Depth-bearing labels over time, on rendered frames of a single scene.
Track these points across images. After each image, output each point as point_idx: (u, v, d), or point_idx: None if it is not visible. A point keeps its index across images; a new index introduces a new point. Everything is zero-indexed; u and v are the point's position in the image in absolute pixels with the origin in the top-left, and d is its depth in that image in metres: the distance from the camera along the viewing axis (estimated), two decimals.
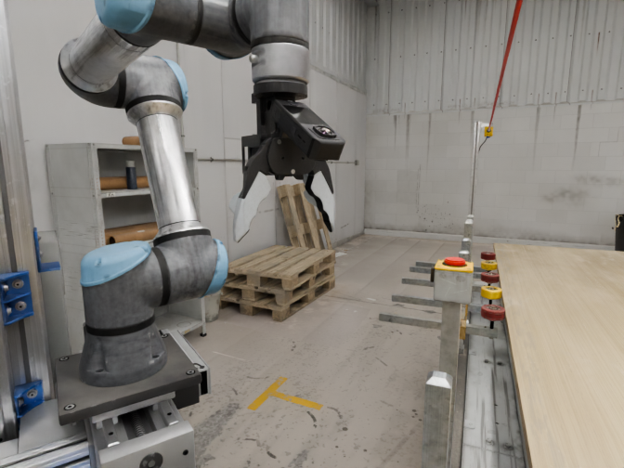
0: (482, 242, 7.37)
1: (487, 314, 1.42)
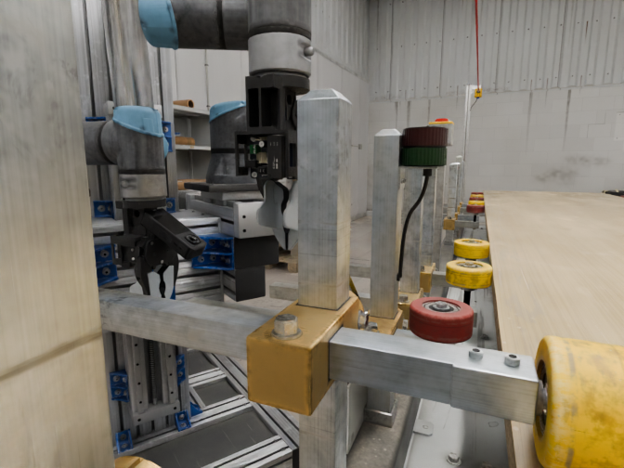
0: (478, 222, 7.81)
1: (471, 208, 1.85)
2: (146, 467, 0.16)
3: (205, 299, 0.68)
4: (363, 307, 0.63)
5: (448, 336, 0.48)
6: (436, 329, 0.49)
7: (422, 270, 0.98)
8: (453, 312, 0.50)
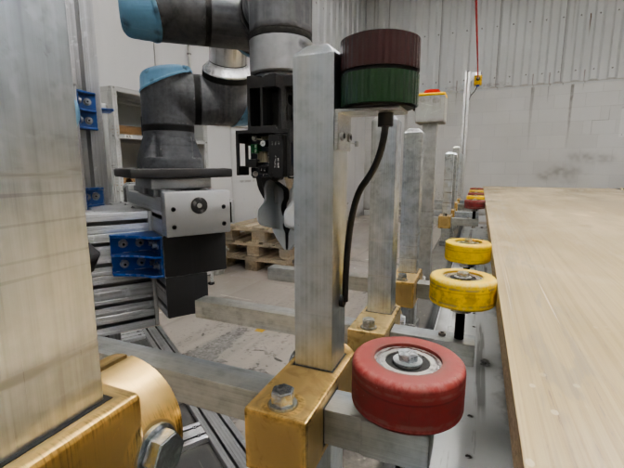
0: (478, 221, 7.58)
1: (469, 203, 1.62)
2: None
3: None
4: None
5: (416, 423, 0.25)
6: (395, 409, 0.25)
7: (404, 279, 0.75)
8: (428, 374, 0.26)
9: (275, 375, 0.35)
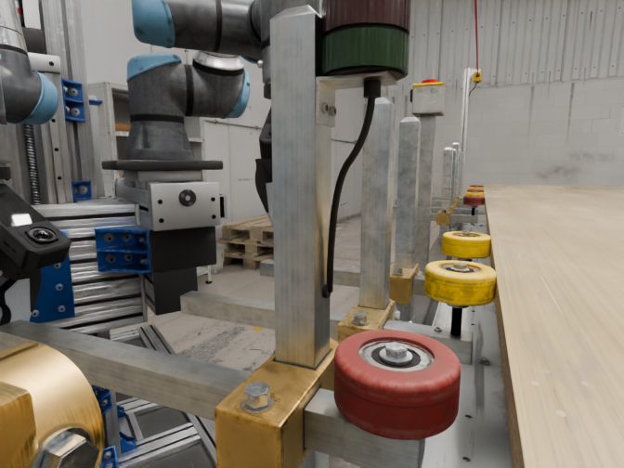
0: (478, 220, 7.55)
1: (468, 200, 1.59)
2: None
3: (32, 323, 0.42)
4: None
5: (403, 426, 0.22)
6: (379, 409, 0.22)
7: (399, 274, 0.72)
8: (418, 370, 0.23)
9: None
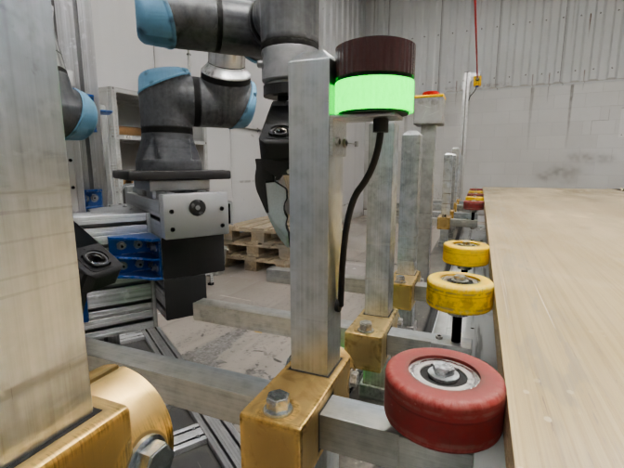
0: (478, 221, 7.58)
1: (468, 205, 1.62)
2: None
3: None
4: None
5: (457, 442, 0.24)
6: (435, 426, 0.24)
7: (402, 281, 0.75)
8: (468, 390, 0.25)
9: None
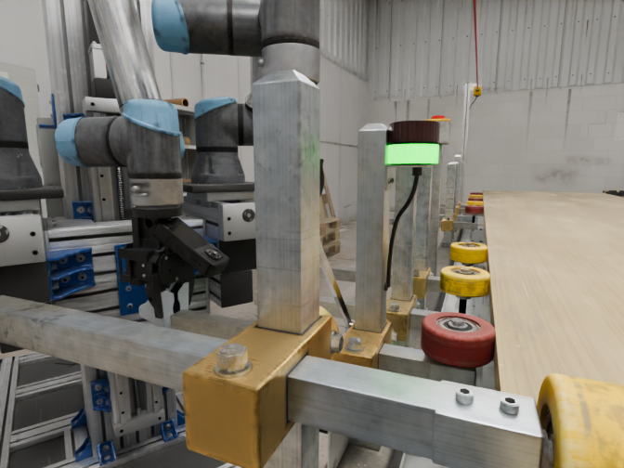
0: (478, 222, 7.76)
1: (469, 209, 1.80)
2: None
3: (195, 311, 0.62)
4: (350, 318, 0.58)
5: (466, 359, 0.42)
6: (453, 351, 0.42)
7: (417, 275, 0.93)
8: (473, 331, 0.43)
9: None
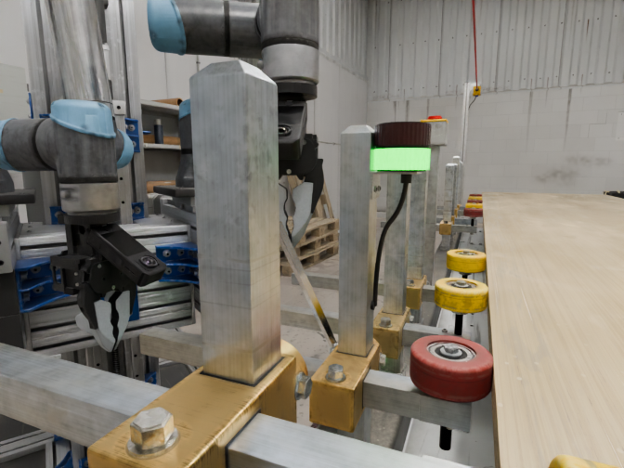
0: (478, 223, 7.70)
1: (468, 212, 1.75)
2: None
3: (167, 330, 0.57)
4: (334, 339, 0.53)
5: (461, 394, 0.37)
6: (446, 383, 0.37)
7: (411, 285, 0.88)
8: (467, 361, 0.38)
9: None
